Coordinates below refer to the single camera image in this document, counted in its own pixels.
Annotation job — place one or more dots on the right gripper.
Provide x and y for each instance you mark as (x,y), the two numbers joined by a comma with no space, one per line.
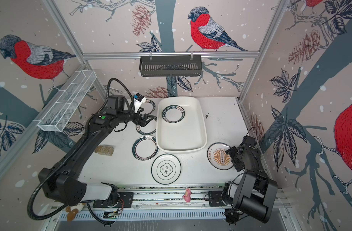
(233,150)

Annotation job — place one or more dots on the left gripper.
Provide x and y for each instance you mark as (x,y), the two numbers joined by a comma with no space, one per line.
(144,122)

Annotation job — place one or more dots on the orange sunburst plate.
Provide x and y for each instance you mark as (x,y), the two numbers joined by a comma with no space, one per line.
(218,157)

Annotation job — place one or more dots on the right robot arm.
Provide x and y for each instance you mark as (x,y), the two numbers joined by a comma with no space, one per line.
(252,191)

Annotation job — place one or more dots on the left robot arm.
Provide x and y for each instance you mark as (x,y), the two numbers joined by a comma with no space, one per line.
(61,183)

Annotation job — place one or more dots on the white plastic bin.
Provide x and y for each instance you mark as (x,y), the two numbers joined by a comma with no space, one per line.
(186,136)

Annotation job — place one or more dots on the green red rim plate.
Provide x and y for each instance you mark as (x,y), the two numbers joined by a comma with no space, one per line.
(145,148)

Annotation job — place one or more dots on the white plate with green emblem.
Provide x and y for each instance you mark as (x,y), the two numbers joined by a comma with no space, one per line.
(166,169)

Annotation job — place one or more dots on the pink toy figure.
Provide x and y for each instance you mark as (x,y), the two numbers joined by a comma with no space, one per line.
(187,195)

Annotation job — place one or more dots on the brown white plush toy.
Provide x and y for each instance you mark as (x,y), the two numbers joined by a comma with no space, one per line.
(73,211)

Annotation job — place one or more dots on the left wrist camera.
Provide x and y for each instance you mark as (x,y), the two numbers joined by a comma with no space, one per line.
(138,101)

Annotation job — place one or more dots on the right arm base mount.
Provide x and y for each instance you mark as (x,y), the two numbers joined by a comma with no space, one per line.
(219,199)

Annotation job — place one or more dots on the black hanging wire basket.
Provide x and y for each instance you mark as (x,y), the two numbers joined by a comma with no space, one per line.
(170,66)

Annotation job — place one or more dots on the horizontal aluminium frame bar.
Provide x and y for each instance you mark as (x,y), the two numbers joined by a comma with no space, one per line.
(228,54)

